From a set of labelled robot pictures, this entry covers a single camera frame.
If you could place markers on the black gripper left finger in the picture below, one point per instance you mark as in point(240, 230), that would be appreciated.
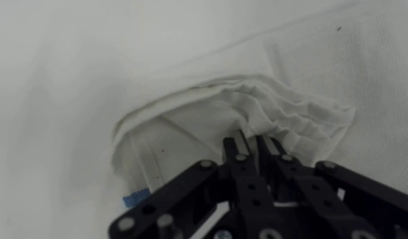
point(244, 187)

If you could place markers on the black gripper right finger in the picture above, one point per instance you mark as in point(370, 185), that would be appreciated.
point(328, 200)

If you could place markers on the white towel with blue stripes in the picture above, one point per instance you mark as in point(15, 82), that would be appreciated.
point(301, 67)

